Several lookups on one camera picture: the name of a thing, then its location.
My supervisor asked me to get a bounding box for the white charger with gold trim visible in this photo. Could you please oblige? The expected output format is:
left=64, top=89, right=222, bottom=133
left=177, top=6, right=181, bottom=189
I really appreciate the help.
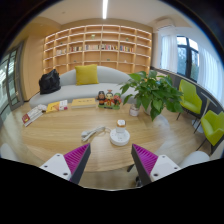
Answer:
left=115, top=119, right=127, bottom=134

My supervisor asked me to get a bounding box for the colourful three-figure figurine set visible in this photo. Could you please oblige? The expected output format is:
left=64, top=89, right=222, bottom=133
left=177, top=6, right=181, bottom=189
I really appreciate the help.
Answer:
left=95, top=89, right=123, bottom=111

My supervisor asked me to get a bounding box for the glass door with dark frame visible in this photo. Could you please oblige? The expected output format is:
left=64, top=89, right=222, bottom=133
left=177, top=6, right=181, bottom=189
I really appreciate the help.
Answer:
left=0, top=41, right=25, bottom=116

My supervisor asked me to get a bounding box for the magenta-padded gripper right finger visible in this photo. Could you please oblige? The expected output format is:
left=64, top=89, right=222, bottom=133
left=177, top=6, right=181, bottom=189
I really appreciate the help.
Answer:
left=130, top=143, right=183, bottom=187

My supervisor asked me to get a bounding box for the white round stool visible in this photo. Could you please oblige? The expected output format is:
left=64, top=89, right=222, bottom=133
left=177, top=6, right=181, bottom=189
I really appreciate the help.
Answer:
left=178, top=150, right=211, bottom=170

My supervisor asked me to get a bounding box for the black backpack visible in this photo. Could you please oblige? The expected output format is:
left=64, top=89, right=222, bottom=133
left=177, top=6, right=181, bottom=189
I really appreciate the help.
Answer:
left=38, top=68, right=62, bottom=96

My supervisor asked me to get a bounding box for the white wall air conditioner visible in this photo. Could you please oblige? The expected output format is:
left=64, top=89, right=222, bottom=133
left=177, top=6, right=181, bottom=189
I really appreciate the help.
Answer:
left=154, top=18, right=176, bottom=33

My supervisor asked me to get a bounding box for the wooden wall shelf unit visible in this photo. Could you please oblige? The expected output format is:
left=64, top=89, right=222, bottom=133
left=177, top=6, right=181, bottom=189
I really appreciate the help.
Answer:
left=42, top=23, right=153, bottom=75

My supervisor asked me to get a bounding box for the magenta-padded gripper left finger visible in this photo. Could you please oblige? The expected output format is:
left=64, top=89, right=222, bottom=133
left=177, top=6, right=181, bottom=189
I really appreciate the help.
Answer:
left=39, top=143, right=92, bottom=185

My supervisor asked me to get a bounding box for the bundled white power cable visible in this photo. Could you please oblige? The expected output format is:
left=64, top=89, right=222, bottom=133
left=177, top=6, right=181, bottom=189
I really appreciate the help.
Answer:
left=80, top=125, right=113, bottom=142

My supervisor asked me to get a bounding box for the small white cup red band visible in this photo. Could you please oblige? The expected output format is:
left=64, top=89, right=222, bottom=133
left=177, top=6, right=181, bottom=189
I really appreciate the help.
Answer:
left=129, top=103, right=141, bottom=118

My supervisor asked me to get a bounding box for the grey curved sofa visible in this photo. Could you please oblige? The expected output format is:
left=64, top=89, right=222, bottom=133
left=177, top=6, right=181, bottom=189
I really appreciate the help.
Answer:
left=28, top=65, right=138, bottom=110

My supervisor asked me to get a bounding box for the yellow cushion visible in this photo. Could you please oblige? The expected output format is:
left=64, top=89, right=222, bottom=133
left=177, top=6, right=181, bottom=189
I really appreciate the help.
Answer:
left=74, top=64, right=100, bottom=87

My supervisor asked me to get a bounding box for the green leafy potted plant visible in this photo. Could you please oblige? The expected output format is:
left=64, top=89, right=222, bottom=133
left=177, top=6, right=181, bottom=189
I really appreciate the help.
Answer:
left=119, top=69, right=185, bottom=122

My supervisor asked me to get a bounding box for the long ceiling light strip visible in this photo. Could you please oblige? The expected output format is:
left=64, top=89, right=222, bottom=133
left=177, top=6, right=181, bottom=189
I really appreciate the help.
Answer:
left=101, top=0, right=110, bottom=20

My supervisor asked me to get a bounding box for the white sheer curtain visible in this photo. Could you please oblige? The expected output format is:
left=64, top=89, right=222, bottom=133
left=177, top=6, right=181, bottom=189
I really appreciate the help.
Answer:
left=198, top=46, right=224, bottom=105
left=160, top=33, right=179, bottom=73

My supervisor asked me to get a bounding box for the dark framed window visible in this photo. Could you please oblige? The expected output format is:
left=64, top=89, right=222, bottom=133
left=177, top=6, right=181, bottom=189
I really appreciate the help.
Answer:
left=176, top=35, right=201, bottom=83

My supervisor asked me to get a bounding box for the round white power strip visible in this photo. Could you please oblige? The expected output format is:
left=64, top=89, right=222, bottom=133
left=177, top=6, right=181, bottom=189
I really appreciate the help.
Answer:
left=109, top=128, right=131, bottom=147

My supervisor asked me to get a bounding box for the lime green chair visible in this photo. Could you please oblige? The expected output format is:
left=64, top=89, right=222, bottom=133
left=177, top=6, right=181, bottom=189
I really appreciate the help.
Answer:
left=196, top=109, right=224, bottom=152
left=175, top=78, right=204, bottom=122

